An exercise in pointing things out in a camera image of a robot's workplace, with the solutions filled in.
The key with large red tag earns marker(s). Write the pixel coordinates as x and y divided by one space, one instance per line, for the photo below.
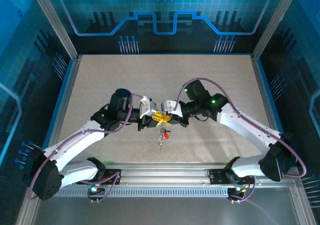
166 135

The large grey keyring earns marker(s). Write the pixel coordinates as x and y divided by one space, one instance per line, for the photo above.
162 140

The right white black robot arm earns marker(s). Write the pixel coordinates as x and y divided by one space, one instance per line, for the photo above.
247 127

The grey metal panel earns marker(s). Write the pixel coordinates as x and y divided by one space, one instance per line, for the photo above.
162 210

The left lit controller board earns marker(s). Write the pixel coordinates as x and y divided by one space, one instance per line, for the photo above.
94 188

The lit controller board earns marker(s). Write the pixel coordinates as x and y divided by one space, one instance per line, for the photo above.
238 189
94 188

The right lit controller board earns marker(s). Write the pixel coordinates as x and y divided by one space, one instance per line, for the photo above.
238 189

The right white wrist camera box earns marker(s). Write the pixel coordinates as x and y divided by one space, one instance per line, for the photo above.
171 107

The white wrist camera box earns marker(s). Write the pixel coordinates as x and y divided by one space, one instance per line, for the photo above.
171 107
147 107

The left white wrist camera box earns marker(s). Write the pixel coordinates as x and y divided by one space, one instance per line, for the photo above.
147 107

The aluminium mounting rail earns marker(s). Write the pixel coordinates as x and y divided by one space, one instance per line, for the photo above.
162 172

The left aluminium side rail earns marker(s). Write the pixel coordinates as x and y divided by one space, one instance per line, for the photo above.
67 92

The aluminium side rail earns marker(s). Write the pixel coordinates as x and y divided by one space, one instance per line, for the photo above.
67 92
265 92

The right aluminium side rail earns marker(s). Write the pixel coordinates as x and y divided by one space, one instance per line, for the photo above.
265 92

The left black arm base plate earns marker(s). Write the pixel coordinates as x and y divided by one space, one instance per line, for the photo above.
111 176

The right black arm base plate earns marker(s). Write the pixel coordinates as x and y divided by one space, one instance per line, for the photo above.
217 177

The left aluminium frame post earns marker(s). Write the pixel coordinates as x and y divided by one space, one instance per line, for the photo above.
53 22

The aluminium frame post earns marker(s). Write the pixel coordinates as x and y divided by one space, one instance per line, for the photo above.
53 22
275 22

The right aluminium frame post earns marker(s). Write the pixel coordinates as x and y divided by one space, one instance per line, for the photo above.
275 22

